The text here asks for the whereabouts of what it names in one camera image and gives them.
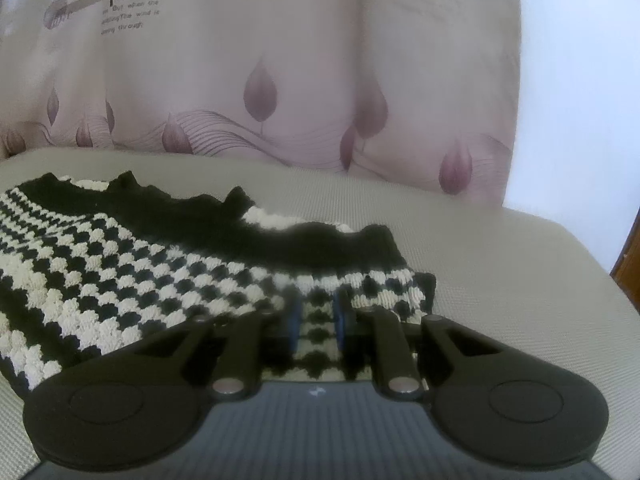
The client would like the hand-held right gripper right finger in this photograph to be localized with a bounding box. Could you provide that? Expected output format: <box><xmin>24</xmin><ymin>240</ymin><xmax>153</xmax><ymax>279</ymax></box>
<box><xmin>335</xmin><ymin>287</ymin><xmax>502</xmax><ymax>401</ymax></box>

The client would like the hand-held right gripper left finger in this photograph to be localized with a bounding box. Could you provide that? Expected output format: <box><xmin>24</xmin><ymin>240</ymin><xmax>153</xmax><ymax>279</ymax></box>
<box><xmin>134</xmin><ymin>287</ymin><xmax>303</xmax><ymax>401</ymax></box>

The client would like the black and white striped sweater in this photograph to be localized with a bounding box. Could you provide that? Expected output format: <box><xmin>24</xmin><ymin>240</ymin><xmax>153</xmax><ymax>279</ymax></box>
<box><xmin>0</xmin><ymin>171</ymin><xmax>437</xmax><ymax>397</ymax></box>

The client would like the brown wooden furniture edge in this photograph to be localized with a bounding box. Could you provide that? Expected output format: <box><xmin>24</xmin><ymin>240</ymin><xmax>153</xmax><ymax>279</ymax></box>
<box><xmin>610</xmin><ymin>237</ymin><xmax>640</xmax><ymax>313</ymax></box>

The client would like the pink leaf print curtain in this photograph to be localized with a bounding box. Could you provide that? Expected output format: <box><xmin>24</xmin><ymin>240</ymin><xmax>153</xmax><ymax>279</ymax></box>
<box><xmin>0</xmin><ymin>0</ymin><xmax>522</xmax><ymax>208</ymax></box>

